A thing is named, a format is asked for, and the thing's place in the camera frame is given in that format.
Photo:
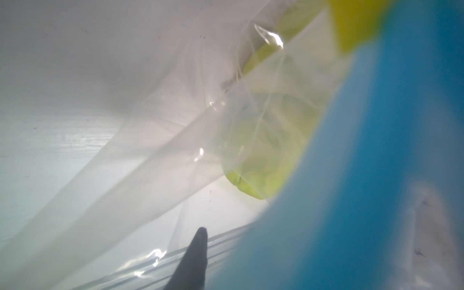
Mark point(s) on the yellow pear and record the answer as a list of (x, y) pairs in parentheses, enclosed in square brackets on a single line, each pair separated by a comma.
[(427, 256)]

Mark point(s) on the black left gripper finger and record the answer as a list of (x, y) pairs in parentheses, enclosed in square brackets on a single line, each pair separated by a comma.
[(190, 272)]

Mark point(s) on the aluminium mounting rail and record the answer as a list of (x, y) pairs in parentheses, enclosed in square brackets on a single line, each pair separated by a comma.
[(155, 273)]

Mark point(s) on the green pear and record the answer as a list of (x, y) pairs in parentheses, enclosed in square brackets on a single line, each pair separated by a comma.
[(273, 136), (294, 19)]

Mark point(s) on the clear zip-top bag blue seal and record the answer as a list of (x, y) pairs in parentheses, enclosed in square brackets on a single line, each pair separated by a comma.
[(115, 127)]

